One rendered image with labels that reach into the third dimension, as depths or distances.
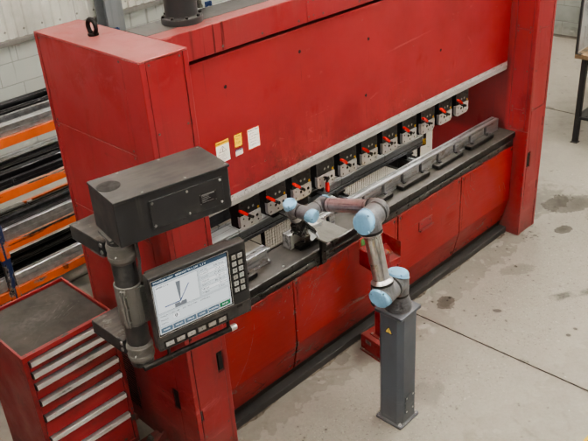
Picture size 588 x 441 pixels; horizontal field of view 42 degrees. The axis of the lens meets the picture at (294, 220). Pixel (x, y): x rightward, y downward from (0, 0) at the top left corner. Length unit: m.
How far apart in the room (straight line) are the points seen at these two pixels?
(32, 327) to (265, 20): 1.89
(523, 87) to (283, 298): 2.54
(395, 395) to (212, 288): 1.60
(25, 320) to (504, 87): 3.76
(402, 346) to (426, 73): 1.82
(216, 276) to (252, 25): 1.29
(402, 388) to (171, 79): 2.15
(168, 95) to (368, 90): 1.64
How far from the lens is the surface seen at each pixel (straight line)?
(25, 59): 8.16
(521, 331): 5.37
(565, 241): 6.40
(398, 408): 4.50
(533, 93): 5.94
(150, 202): 2.93
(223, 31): 3.71
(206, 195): 3.04
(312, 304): 4.64
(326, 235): 4.37
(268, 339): 4.46
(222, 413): 4.29
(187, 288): 3.15
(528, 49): 5.83
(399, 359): 4.27
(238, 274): 3.25
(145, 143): 3.36
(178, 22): 3.66
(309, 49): 4.17
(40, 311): 4.14
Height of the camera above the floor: 3.21
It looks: 29 degrees down
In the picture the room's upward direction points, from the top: 4 degrees counter-clockwise
